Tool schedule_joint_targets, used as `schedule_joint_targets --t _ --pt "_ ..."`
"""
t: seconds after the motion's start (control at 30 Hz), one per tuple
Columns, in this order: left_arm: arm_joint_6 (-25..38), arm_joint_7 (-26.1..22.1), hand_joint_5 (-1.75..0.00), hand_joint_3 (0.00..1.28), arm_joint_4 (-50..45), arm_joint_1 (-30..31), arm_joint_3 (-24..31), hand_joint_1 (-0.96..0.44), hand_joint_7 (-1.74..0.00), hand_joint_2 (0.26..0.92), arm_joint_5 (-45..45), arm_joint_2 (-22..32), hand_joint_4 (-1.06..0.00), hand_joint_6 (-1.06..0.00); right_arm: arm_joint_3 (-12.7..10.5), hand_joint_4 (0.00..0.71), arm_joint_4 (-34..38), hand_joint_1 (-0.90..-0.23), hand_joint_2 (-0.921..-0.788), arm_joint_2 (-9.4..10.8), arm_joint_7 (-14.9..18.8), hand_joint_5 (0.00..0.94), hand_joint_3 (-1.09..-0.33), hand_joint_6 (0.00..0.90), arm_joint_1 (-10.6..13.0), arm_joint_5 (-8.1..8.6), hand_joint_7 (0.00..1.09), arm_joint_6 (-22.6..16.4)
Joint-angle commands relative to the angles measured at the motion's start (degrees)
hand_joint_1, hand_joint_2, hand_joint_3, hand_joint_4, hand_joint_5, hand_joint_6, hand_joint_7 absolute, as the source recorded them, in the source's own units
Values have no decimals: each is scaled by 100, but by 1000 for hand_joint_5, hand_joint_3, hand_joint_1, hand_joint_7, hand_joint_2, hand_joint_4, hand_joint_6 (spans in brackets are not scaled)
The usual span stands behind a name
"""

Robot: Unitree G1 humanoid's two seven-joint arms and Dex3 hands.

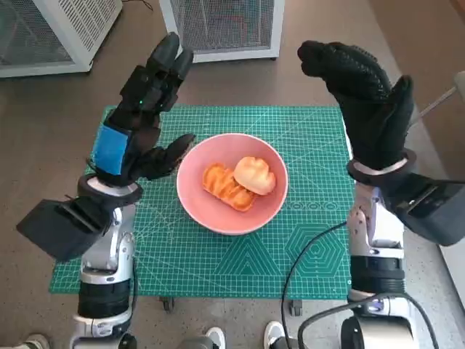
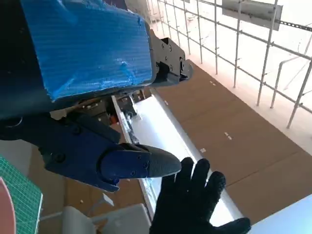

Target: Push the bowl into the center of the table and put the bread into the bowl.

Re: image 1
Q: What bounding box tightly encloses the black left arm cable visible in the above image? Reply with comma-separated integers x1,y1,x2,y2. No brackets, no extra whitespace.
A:
130,250,138,313

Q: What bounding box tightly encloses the person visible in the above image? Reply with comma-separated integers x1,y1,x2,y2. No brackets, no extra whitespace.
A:
24,333,50,349

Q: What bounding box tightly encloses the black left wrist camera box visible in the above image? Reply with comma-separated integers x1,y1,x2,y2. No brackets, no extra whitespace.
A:
16,198,117,262

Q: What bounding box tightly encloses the long flaky toy bread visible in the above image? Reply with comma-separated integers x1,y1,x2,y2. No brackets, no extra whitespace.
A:
202,162,259,212

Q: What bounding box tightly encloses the thin black floor cable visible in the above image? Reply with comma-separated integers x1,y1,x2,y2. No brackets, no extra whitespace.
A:
122,0,155,10

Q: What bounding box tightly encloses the round toy bread bun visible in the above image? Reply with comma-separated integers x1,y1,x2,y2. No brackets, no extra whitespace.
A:
232,156,277,196

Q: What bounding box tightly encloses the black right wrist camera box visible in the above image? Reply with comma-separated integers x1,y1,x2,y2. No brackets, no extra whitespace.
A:
384,174,465,247

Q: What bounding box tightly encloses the pink bowl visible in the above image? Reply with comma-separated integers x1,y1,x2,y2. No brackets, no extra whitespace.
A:
177,133,290,236

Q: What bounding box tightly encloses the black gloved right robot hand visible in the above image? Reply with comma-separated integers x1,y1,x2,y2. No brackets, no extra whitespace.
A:
296,39,415,172

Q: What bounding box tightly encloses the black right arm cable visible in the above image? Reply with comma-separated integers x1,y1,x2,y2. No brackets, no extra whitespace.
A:
297,292,432,349
281,221,348,349

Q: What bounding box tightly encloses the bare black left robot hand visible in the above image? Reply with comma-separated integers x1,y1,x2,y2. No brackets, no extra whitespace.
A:
88,31,197,186

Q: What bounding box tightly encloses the white foot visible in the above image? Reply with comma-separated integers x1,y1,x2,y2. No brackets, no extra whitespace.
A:
263,320,285,349
205,326,226,349

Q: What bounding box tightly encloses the grey chair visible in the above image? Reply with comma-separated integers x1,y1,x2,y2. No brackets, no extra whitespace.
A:
410,71,465,128

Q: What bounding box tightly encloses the green cutting mat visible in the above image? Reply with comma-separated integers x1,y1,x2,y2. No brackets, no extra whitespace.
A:
49,105,356,301

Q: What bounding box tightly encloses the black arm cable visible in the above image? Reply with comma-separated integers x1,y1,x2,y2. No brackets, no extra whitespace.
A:
130,250,138,313
297,292,432,349
281,221,348,349

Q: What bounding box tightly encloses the white mesh cabinet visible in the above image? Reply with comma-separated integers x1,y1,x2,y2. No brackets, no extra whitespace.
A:
0,0,124,79
158,0,286,63

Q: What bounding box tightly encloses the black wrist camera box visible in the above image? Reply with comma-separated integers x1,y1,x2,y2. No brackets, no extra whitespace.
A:
384,174,465,247
16,198,117,262

